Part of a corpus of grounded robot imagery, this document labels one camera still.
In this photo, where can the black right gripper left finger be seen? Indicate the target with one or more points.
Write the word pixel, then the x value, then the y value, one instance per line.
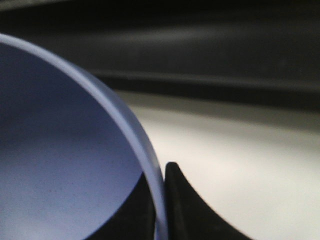
pixel 134 220

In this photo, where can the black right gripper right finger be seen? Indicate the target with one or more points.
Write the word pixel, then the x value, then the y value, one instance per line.
pixel 188 216

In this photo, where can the light blue ribbed bowl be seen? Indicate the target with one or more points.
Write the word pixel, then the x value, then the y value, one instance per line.
pixel 71 151

